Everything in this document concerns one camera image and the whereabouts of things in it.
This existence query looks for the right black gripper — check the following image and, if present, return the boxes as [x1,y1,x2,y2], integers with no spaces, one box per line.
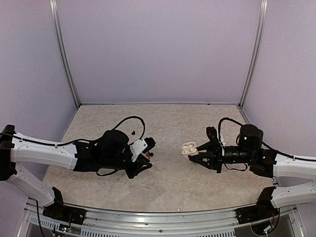
[190,141,255,173]

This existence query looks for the white earbud charging case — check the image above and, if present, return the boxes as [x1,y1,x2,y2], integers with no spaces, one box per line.
[181,142,198,156]

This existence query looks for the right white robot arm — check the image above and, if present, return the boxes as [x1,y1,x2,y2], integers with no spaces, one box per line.
[181,124,316,219]

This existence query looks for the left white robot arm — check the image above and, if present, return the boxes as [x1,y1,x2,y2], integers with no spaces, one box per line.
[0,124,156,220]

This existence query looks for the red and black earbuds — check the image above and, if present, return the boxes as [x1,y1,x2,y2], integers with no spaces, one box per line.
[146,152,154,159]

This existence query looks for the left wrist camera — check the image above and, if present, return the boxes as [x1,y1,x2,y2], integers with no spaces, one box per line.
[129,137,156,162]

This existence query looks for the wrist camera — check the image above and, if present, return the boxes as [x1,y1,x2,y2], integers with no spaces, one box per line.
[206,126,219,146]
[129,137,156,162]

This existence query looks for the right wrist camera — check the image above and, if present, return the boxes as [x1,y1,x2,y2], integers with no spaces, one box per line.
[206,126,219,146]

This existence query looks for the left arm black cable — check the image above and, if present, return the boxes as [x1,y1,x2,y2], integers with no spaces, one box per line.
[0,116,146,177]

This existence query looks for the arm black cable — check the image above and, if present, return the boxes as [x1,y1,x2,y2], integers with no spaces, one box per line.
[0,116,146,177]
[217,117,316,171]

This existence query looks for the front aluminium rail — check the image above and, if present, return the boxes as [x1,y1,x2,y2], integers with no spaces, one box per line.
[17,198,304,237]

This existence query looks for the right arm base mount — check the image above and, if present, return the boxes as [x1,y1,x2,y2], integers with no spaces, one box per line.
[236,197,279,224]

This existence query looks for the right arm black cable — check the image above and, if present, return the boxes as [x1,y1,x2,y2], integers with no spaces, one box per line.
[217,117,316,171]

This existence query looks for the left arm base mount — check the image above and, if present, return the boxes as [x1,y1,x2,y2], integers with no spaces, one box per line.
[43,187,86,225]

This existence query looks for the right aluminium frame post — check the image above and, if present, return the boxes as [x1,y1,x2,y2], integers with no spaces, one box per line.
[238,0,268,110]

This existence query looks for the aluminium frame post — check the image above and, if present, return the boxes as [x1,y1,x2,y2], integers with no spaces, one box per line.
[49,0,81,109]
[238,0,268,110]

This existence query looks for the left aluminium frame post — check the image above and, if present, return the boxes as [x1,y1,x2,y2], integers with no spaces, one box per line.
[49,0,81,109]

